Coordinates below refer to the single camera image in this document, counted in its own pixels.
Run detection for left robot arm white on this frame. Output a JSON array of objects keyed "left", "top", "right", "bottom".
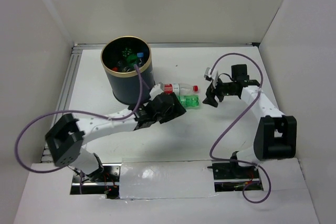
[{"left": 45, "top": 93, "right": 186, "bottom": 182}]

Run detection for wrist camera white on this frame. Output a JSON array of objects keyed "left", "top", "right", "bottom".
[
  {"left": 204, "top": 67, "right": 219, "bottom": 89},
  {"left": 150, "top": 82, "right": 164, "bottom": 100}
]

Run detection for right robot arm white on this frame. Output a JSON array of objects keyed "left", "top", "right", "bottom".
[{"left": 203, "top": 64, "right": 297, "bottom": 178}]

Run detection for aluminium frame rail back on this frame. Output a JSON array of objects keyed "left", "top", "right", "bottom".
[{"left": 73, "top": 42, "right": 260, "bottom": 50}]

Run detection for red cap bottle front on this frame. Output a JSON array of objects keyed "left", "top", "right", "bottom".
[{"left": 112, "top": 61, "right": 133, "bottom": 73}]

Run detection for green bottle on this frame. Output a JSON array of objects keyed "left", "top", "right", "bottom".
[
  {"left": 121, "top": 48, "right": 138, "bottom": 67},
  {"left": 177, "top": 94, "right": 200, "bottom": 109}
]

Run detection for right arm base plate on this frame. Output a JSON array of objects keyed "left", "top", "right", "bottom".
[{"left": 207, "top": 162, "right": 263, "bottom": 193}]

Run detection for white plastic sheet front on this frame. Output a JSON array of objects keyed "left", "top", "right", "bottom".
[{"left": 119, "top": 161, "right": 216, "bottom": 199}]

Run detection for dark blue round bin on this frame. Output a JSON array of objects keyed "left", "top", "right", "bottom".
[{"left": 100, "top": 36, "right": 155, "bottom": 105}]

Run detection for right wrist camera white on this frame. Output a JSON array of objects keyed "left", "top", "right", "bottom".
[{"left": 204, "top": 67, "right": 219, "bottom": 89}]

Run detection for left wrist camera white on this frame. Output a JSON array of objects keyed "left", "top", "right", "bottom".
[{"left": 150, "top": 82, "right": 164, "bottom": 100}]

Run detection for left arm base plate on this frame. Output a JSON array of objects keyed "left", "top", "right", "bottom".
[{"left": 70, "top": 163, "right": 122, "bottom": 199}]

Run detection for red label bottle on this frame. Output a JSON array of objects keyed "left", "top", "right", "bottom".
[{"left": 163, "top": 83, "right": 198, "bottom": 96}]

